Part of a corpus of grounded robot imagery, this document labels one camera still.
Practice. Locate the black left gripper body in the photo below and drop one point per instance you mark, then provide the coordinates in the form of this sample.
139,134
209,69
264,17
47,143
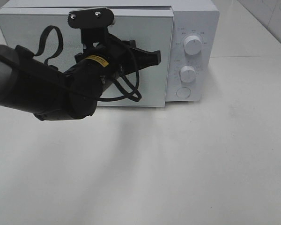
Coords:
97,69

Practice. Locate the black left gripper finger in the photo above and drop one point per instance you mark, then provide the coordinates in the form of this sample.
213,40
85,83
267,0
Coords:
123,45
143,59

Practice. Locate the round white door button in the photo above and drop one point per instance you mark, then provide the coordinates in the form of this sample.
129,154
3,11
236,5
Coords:
183,92

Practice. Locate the white microwave door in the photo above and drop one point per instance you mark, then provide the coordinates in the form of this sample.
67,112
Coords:
151,29

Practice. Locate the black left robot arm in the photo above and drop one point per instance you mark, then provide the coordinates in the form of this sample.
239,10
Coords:
38,88

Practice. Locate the lower white timer knob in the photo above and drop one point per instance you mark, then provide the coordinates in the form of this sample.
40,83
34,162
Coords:
187,74

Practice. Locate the upper white power knob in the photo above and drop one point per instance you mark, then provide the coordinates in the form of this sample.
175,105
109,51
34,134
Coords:
192,44

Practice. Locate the white microwave oven body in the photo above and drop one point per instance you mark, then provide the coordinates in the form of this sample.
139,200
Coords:
189,17

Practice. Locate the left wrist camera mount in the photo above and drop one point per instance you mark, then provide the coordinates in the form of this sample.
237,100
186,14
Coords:
93,24

